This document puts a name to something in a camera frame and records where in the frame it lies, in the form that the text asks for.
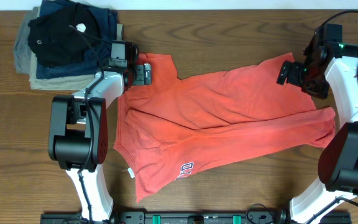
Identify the red printed t-shirt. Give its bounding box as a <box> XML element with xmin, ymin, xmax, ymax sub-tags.
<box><xmin>114</xmin><ymin>53</ymin><xmax>336</xmax><ymax>200</ymax></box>

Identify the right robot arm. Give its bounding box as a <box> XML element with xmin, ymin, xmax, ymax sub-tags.
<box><xmin>273</xmin><ymin>23</ymin><xmax>358</xmax><ymax>223</ymax></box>

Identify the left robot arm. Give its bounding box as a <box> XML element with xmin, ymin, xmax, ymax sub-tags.
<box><xmin>40</xmin><ymin>41</ymin><xmax>152</xmax><ymax>223</ymax></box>

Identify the beige folded garment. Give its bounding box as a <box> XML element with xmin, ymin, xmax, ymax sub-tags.
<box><xmin>29</xmin><ymin>53</ymin><xmax>95</xmax><ymax>91</ymax></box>

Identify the navy folded garment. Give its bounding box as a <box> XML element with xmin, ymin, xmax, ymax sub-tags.
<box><xmin>36</xmin><ymin>1</ymin><xmax>117</xmax><ymax>79</ymax></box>

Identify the black folded garment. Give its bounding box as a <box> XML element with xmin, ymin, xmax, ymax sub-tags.
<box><xmin>27</xmin><ymin>3</ymin><xmax>99</xmax><ymax>67</ymax></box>

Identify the left black cable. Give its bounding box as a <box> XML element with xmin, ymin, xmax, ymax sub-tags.
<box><xmin>69</xmin><ymin>24</ymin><xmax>105</xmax><ymax>222</ymax></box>

